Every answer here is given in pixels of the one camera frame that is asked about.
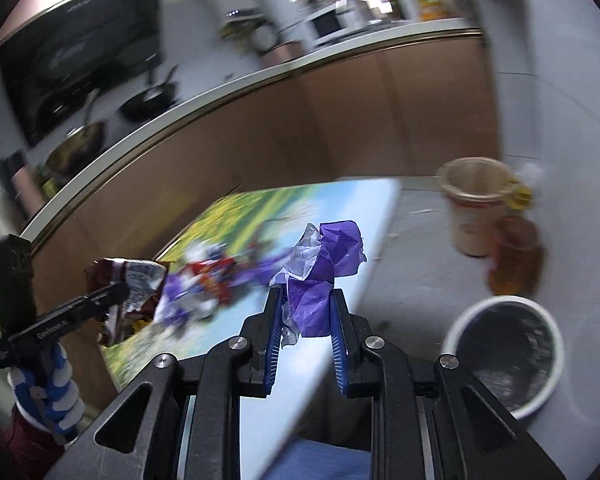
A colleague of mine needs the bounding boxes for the purple plastic bag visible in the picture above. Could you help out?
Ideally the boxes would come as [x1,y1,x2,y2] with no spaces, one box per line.
[271,220,366,347]

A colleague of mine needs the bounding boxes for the red white snack wrapper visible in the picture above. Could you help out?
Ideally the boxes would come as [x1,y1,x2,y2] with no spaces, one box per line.
[85,258,170,348]

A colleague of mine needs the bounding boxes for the white trash bin black liner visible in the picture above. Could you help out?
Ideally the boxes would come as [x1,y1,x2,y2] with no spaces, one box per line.
[441,295,566,420]

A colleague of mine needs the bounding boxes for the brown kitchen cabinets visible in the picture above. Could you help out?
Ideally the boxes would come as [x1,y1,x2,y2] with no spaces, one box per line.
[19,34,502,411]

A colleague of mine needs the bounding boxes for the left blue white gloved hand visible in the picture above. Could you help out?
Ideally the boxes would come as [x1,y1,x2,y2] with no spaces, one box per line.
[7,342,84,442]

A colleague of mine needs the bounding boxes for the pink thermos bottle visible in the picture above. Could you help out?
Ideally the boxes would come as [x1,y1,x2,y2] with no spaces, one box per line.
[10,165,46,219]

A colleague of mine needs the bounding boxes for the flower landscape table mat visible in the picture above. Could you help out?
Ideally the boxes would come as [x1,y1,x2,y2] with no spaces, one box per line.
[102,178,400,479]

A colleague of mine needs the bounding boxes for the dark wok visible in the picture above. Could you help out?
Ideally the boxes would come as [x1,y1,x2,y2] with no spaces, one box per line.
[44,88,107,177]

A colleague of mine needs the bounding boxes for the amber oil bottle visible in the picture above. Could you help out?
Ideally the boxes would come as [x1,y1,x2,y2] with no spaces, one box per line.
[488,214,544,296]

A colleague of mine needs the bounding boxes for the black range hood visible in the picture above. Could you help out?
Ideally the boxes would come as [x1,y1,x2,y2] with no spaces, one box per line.
[0,0,161,146]

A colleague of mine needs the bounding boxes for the beige bucket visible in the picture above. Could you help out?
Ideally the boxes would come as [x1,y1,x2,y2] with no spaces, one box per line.
[437,157,516,258]

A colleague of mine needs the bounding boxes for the black frying pan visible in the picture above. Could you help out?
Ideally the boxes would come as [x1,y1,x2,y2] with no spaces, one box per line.
[119,65,178,124]

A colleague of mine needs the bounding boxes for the yellow cap oil bottle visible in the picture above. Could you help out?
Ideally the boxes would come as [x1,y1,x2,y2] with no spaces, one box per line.
[505,162,544,214]

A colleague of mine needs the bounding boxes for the pink rice cooker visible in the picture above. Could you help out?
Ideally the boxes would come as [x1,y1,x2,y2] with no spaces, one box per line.
[261,41,306,67]

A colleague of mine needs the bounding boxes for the white microwave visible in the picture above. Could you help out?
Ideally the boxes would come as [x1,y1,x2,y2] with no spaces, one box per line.
[304,4,361,47]

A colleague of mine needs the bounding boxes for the yellow food container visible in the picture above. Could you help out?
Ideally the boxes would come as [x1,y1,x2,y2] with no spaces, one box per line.
[415,0,452,22]

